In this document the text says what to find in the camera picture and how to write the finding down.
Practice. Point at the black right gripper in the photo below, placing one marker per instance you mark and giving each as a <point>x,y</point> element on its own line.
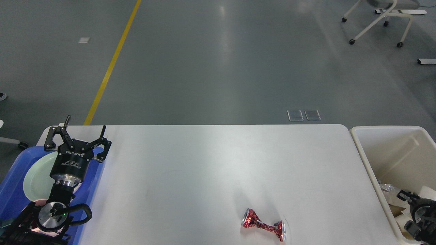
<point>422,227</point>

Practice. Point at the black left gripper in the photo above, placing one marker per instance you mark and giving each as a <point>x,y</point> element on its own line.
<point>73,163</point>

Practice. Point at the silver foil container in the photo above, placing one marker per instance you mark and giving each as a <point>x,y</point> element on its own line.
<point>390,193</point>

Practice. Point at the mint green plate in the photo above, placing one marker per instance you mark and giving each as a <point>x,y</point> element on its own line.
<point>37,183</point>

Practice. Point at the white crushed paper cup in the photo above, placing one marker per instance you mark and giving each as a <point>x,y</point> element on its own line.
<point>427,193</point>

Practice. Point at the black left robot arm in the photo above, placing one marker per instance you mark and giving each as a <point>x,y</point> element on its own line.
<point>48,224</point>

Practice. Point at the white chair base leg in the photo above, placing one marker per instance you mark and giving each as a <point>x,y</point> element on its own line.
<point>18,143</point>

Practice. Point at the beige plastic bin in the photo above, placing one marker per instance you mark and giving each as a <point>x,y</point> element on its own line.
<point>403,156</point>

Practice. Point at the person leg with sneaker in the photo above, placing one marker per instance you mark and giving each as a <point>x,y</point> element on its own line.
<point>3,96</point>

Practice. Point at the white table leg bar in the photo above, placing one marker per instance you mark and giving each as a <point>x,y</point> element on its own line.
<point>422,61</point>

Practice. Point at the crushed red can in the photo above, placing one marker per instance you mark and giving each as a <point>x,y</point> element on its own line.
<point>250,219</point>

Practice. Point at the white rolling chair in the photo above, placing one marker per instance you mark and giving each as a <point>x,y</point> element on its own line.
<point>388,9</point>

